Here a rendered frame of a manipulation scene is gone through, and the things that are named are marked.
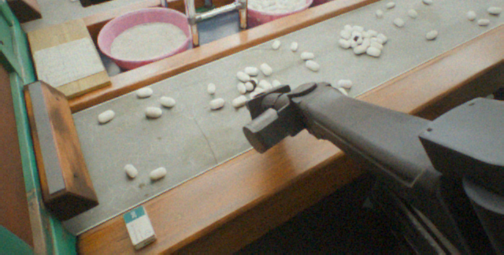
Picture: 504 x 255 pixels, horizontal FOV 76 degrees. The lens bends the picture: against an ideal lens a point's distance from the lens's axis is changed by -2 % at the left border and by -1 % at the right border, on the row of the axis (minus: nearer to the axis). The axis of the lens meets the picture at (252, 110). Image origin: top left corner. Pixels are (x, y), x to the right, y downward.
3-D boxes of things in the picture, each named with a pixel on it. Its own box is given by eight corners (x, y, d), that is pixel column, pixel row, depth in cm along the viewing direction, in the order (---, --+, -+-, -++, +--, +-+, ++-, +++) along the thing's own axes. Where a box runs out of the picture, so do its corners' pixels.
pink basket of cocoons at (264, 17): (324, 13, 116) (328, -12, 109) (283, 49, 102) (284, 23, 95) (264, -9, 127) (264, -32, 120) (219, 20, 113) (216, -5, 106)
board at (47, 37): (112, 83, 78) (110, 80, 77) (46, 107, 73) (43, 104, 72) (83, 20, 97) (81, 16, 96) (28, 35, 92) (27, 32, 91)
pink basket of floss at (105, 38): (209, 40, 105) (206, 14, 98) (173, 95, 88) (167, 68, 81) (137, 27, 110) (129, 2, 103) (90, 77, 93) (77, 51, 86)
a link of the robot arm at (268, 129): (345, 126, 51) (320, 79, 50) (292, 170, 48) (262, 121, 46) (305, 125, 62) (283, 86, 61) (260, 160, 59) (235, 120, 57)
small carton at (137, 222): (157, 238, 53) (154, 234, 51) (136, 250, 51) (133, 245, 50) (145, 209, 56) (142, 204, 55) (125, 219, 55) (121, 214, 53)
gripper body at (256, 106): (242, 101, 65) (259, 102, 58) (284, 83, 69) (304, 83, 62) (253, 131, 66) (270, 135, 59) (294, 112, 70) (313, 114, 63)
